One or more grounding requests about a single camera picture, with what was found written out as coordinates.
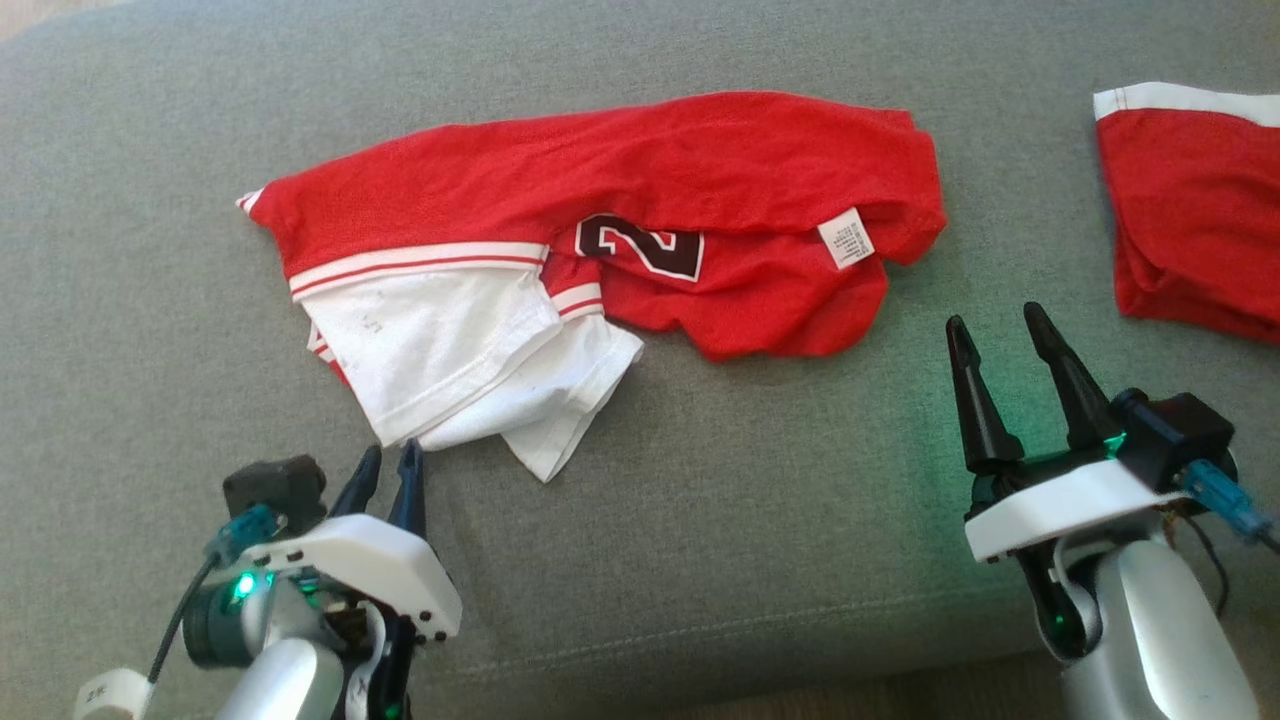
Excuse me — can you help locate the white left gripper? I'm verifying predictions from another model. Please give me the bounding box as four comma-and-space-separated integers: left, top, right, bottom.
238, 439, 464, 645

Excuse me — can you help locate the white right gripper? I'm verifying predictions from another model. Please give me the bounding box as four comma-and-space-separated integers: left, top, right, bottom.
944, 301, 1193, 564

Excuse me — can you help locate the red jersey with number print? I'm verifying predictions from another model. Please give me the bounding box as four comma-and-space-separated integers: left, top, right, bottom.
236, 90, 949, 484

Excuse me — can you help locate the folded red garment white trim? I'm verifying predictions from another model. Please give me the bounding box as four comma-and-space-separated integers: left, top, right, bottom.
1092, 81, 1280, 347

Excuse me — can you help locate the grey fabric sofa ottoman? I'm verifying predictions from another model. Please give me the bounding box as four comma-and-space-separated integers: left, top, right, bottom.
0, 0, 1280, 719

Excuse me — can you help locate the left arm cable teal plug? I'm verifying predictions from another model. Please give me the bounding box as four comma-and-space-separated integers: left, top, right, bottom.
148, 503, 283, 687

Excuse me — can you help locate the right arm cable blue plug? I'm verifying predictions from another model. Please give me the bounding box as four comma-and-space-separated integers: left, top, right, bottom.
1182, 459, 1280, 554

